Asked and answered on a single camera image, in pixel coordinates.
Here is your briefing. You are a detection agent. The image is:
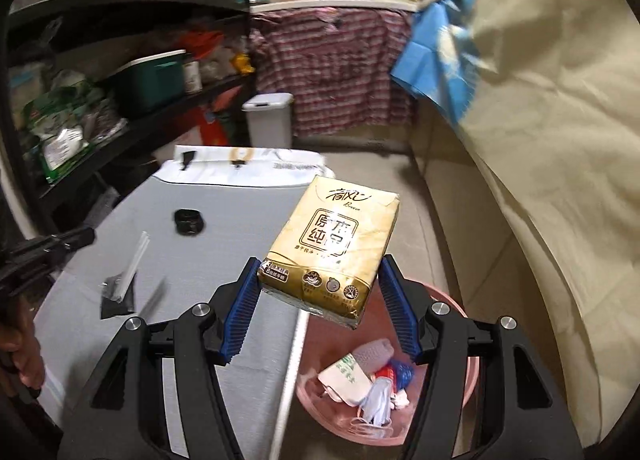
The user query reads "pink plastic basin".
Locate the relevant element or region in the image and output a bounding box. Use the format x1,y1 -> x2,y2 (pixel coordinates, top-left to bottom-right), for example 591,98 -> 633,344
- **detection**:
295,282 -> 481,447

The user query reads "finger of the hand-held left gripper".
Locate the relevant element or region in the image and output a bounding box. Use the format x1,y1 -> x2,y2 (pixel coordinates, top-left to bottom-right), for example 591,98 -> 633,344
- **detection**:
0,250 -> 70,288
10,227 -> 97,262

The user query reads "grey table mat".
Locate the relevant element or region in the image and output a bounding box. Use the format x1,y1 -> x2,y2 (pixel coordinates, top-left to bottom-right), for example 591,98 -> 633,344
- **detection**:
37,174 -> 310,460

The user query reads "large red bag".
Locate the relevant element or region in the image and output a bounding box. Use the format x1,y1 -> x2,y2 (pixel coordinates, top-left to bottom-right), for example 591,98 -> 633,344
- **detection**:
192,107 -> 236,146

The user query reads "clear plastic straw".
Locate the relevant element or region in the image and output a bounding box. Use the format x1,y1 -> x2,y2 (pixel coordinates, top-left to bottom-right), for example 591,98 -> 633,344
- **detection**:
112,232 -> 151,302

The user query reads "blue and cream patterned cloth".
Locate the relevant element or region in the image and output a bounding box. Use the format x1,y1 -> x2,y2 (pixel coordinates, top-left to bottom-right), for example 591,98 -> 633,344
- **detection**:
390,0 -> 640,441

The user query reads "white lidded bin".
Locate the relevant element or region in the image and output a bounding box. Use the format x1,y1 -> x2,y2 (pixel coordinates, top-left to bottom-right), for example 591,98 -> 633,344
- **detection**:
242,92 -> 295,149

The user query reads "clear bag with dark contents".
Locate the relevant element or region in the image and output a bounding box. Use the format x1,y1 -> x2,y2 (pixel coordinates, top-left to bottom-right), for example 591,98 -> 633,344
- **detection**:
82,100 -> 129,142

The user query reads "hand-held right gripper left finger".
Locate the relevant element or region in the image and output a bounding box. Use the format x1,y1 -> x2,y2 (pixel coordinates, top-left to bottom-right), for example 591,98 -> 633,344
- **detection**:
57,255 -> 263,460

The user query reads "red plaid shirt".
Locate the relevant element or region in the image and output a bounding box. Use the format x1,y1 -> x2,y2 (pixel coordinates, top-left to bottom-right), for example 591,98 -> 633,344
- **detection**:
247,7 -> 419,137

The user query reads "small black case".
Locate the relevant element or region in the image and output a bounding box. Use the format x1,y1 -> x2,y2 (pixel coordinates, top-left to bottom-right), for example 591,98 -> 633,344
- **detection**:
173,208 -> 205,236

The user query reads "blue face mask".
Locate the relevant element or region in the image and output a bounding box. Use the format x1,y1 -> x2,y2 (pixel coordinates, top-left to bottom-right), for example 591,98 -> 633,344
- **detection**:
350,377 -> 397,442

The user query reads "white jar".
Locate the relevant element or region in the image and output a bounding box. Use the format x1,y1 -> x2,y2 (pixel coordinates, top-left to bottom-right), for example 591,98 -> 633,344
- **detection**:
182,60 -> 203,94

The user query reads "green storage box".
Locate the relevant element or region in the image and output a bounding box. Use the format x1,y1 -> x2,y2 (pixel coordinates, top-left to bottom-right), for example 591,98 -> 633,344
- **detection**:
107,51 -> 189,114

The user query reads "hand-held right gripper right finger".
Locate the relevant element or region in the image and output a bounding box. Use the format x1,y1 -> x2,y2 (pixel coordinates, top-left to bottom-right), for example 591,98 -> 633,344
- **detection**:
377,254 -> 586,460

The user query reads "blue plastic glove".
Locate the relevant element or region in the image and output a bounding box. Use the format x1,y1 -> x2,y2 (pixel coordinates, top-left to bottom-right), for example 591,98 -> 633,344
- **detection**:
387,360 -> 417,387

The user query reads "black shelf rack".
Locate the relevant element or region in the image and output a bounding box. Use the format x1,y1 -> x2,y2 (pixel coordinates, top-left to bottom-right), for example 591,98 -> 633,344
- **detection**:
0,0 -> 294,241

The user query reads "white bag with gold logo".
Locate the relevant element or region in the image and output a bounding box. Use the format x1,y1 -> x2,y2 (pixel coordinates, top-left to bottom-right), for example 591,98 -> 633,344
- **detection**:
155,144 -> 337,186

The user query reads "red orange bag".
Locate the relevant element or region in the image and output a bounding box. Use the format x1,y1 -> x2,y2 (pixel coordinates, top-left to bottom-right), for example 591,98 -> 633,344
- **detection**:
182,30 -> 224,59

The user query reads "clear bubble wrap piece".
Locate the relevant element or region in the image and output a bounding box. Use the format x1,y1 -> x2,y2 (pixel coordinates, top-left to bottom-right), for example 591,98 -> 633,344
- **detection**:
350,337 -> 397,372

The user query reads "white counter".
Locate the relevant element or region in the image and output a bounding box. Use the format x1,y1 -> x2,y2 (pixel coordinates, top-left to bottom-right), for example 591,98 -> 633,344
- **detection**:
250,0 -> 422,14

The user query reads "gold tissue pack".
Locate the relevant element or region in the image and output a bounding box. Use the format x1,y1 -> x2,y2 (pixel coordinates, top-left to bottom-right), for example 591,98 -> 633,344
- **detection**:
256,174 -> 403,329

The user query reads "green and white package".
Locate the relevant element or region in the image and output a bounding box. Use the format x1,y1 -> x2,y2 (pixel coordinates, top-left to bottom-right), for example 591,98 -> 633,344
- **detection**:
25,95 -> 97,186

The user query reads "person's left hand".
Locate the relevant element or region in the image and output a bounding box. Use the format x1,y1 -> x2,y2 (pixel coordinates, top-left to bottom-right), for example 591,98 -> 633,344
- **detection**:
0,297 -> 47,392

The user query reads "white packet with green print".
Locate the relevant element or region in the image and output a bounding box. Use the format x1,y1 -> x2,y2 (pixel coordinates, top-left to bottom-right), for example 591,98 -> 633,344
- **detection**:
317,352 -> 382,407

